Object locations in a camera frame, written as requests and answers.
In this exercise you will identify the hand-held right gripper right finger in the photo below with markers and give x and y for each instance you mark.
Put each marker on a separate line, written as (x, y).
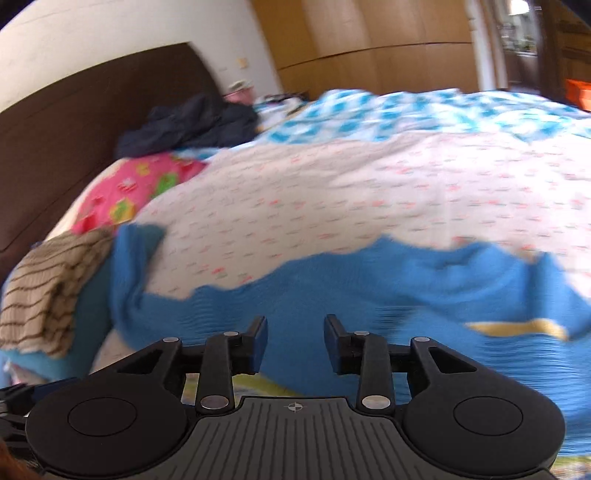
(333, 344)

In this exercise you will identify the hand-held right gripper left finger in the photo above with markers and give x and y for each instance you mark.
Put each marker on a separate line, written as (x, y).
(259, 344)

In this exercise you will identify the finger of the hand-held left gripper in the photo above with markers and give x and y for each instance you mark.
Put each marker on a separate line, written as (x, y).
(18, 401)

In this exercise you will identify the blue knitted sweater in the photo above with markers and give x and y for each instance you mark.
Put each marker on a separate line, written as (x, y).
(369, 286)

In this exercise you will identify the dark navy clothes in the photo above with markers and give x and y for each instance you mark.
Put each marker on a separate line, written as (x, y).
(184, 122)

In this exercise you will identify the yellow green printed sheet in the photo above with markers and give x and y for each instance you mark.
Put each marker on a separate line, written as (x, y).
(258, 385)

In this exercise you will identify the beige striped cloth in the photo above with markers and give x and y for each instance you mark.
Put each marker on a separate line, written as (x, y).
(41, 295)

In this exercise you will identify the teal cloth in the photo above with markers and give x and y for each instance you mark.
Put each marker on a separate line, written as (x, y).
(94, 318)

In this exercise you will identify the white cherry print quilt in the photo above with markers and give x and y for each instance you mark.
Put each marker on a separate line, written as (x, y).
(323, 194)

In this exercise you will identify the pink printed pillow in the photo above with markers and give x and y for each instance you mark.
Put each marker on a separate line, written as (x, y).
(138, 184)

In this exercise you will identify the blue white checked blanket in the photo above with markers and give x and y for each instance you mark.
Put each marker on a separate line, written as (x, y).
(392, 110)

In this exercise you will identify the black white patterned cloth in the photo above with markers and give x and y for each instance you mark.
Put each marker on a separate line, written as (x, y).
(284, 98)

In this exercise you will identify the pink bedside item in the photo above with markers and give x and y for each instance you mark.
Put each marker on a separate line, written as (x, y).
(240, 90)

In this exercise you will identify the brown headboard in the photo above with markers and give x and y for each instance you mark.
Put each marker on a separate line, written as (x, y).
(69, 115)

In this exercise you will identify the wooden wardrobe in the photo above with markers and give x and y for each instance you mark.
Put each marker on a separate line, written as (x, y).
(369, 27)

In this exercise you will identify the orange box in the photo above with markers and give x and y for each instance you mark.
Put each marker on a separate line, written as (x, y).
(579, 94)

